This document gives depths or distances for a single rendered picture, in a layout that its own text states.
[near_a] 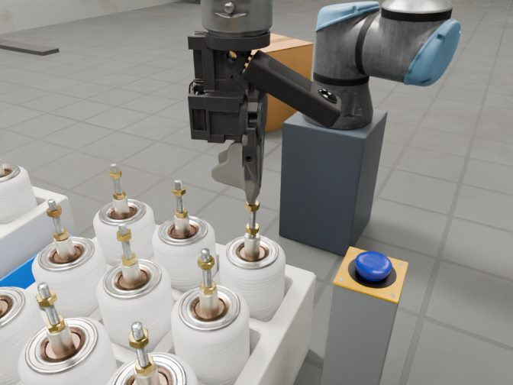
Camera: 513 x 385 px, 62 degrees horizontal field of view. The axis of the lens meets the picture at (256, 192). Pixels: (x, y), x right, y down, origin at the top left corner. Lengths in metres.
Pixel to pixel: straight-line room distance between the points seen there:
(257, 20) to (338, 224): 0.61
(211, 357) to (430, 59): 0.57
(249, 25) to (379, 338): 0.36
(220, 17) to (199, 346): 0.36
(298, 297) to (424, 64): 0.43
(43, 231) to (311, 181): 0.56
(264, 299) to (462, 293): 0.51
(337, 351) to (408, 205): 0.75
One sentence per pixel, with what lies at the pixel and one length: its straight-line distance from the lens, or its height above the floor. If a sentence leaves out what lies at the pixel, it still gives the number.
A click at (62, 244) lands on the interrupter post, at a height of 0.28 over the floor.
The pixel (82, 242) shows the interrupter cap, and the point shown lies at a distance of 0.68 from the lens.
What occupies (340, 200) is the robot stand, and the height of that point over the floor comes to 0.15.
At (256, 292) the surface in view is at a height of 0.22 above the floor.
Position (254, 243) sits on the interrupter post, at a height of 0.28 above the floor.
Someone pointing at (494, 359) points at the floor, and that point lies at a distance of 0.91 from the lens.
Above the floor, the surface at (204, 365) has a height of 0.20.
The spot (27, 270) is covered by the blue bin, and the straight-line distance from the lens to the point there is 0.91.
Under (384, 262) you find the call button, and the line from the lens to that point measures 0.50.
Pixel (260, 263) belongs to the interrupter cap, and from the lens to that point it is 0.59.
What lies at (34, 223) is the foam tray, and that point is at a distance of 0.92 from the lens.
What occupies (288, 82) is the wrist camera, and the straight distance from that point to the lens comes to 0.47.
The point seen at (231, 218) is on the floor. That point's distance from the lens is 1.13.
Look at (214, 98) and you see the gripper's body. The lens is 0.48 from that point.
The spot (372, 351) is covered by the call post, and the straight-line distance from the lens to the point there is 0.54.
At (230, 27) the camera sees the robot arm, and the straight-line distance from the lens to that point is 0.45.
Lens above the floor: 0.64
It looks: 31 degrees down
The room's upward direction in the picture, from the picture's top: straight up
